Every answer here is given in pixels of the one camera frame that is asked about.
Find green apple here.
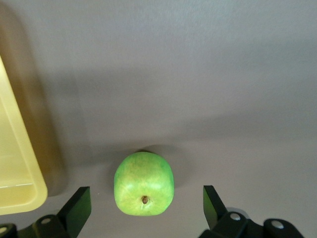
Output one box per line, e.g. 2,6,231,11
113,151,175,217

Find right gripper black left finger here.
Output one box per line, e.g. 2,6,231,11
0,186,92,238

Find brown table mat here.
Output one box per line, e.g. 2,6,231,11
0,0,317,238

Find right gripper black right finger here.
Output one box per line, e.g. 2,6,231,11
198,185,305,238

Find yellow plastic tray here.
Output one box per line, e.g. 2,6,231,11
0,56,48,215

